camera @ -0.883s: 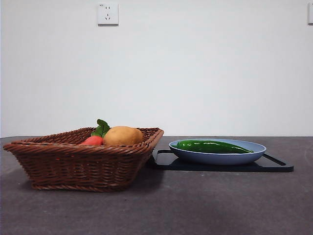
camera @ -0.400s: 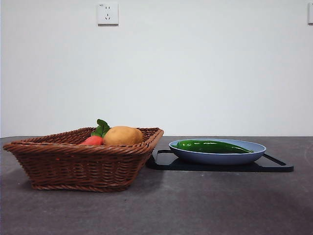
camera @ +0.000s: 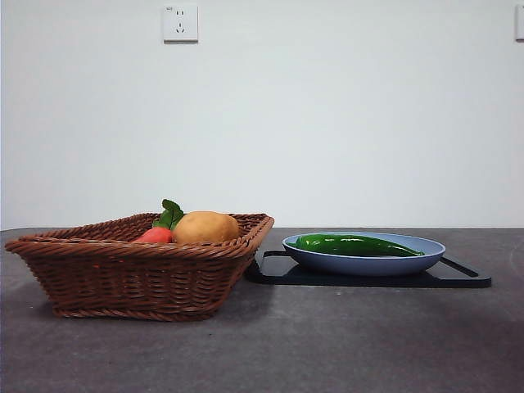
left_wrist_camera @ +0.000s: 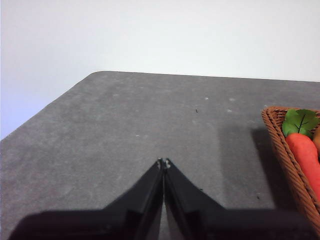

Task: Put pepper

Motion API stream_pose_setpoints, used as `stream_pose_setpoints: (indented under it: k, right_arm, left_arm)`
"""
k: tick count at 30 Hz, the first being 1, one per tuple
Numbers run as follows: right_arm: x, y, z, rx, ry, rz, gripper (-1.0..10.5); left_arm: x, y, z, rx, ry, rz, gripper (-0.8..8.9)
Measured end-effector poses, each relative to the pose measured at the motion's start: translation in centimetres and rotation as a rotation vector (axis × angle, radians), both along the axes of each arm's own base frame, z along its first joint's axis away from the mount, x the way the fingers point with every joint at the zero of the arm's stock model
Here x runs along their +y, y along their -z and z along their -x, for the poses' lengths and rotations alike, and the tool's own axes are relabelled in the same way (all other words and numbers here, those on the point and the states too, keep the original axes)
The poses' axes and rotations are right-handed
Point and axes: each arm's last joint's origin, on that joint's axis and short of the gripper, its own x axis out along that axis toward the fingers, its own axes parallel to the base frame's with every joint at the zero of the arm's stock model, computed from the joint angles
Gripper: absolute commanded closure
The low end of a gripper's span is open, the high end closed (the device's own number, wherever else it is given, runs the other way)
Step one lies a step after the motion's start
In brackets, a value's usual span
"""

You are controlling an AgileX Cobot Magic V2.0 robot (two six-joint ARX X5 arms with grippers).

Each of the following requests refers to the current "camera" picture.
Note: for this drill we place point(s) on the pale blue plate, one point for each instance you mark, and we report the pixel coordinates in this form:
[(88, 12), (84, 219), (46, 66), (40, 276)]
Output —
[(360, 265)]

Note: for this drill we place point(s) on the long green pepper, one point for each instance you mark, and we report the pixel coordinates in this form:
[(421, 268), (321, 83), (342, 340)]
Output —
[(348, 245)]

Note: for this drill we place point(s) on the white wall plate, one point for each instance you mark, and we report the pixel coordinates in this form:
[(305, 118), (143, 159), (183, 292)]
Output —
[(520, 22)]

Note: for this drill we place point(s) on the brown woven wicker basket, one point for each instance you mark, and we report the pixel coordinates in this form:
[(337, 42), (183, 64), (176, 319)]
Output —
[(135, 278)]

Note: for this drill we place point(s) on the orange carrot with green leaves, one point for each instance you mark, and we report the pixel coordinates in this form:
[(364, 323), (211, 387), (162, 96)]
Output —
[(157, 234)]

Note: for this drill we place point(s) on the yellow-brown potato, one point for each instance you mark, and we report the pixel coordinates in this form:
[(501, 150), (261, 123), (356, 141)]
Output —
[(204, 227)]

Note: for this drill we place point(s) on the black flat tray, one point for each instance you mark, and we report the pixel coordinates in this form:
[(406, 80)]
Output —
[(368, 281)]

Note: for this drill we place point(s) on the white wall power socket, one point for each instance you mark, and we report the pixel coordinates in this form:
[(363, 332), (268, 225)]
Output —
[(180, 23)]

